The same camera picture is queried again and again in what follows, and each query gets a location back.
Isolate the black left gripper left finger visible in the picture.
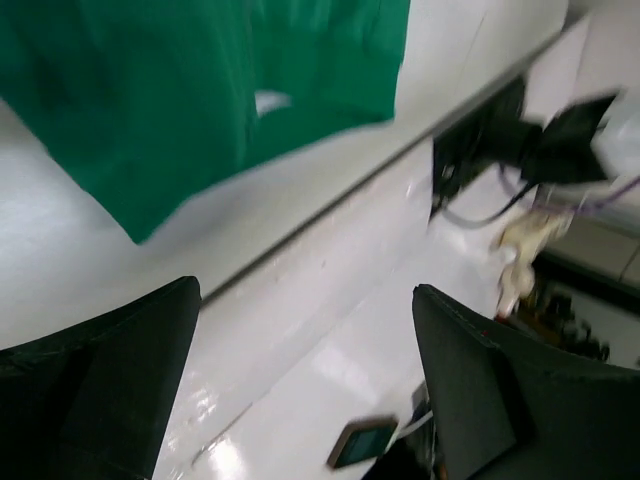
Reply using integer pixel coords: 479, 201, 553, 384
1, 277, 201, 479

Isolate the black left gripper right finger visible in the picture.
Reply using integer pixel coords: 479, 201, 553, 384
412, 285, 639, 480

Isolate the green zip jacket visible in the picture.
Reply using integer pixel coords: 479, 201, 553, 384
1, 0, 410, 243

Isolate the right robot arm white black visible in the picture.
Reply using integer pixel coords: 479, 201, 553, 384
474, 91, 619, 185

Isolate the small beige handheld fan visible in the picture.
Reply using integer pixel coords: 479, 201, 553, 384
496, 261, 535, 317

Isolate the tan plastic bottle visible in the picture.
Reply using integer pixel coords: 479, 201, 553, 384
491, 210, 573, 263

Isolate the dark phone with brown frame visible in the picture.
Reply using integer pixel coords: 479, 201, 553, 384
326, 415, 399, 470

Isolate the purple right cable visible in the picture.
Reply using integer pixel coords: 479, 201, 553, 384
497, 162, 640, 219

